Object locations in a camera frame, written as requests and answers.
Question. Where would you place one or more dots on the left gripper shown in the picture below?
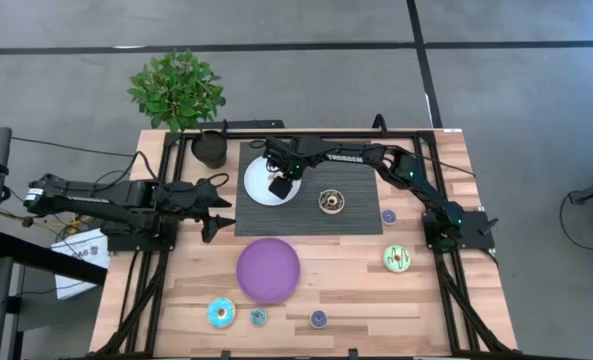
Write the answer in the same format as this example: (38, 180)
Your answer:
(196, 210)

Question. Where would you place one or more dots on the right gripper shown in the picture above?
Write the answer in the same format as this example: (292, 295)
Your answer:
(296, 157)

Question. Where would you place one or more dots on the large chocolate sprinkled donut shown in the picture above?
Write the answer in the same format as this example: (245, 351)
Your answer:
(326, 196)

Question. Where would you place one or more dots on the large blue iced donut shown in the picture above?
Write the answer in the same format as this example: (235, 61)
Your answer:
(213, 312)

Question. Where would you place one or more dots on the small teal iced donut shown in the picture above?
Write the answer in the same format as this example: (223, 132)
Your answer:
(254, 317)

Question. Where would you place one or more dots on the small purple sprinkled donut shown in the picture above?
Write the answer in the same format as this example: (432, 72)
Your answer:
(384, 216)
(314, 319)

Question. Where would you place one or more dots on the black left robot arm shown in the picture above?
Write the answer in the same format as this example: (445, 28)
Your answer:
(76, 200)

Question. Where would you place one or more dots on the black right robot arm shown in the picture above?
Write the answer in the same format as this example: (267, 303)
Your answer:
(343, 157)

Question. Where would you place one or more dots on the white round plate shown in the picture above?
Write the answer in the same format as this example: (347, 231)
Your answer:
(256, 190)

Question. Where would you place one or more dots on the black bar with green light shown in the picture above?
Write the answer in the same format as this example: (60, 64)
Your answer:
(246, 124)

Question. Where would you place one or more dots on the black plant pot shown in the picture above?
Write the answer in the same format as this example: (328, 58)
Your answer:
(210, 150)

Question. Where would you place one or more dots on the purple round plate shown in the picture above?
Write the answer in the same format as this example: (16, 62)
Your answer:
(268, 270)

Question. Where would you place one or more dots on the grey woven table mat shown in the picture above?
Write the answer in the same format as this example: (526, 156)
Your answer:
(356, 220)

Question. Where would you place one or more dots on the green leafy plant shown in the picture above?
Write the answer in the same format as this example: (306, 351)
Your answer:
(176, 90)

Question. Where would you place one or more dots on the large green iced donut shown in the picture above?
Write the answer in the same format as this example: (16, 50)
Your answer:
(390, 252)

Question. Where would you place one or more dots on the white paper red print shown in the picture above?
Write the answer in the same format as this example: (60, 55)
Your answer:
(78, 270)

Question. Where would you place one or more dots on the black desk beam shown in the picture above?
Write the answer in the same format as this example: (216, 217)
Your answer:
(41, 257)

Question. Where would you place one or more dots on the black lever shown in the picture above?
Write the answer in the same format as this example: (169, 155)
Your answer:
(488, 226)

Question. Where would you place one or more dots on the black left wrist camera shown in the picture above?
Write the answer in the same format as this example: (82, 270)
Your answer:
(182, 191)

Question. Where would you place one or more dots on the black metal table frame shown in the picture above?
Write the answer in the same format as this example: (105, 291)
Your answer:
(172, 160)

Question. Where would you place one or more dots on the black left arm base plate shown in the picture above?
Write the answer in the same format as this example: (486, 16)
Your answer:
(136, 244)

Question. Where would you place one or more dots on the black frame bracket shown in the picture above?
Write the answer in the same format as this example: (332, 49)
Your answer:
(353, 354)
(224, 355)

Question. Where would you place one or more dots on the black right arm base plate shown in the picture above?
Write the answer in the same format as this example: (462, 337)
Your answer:
(476, 237)

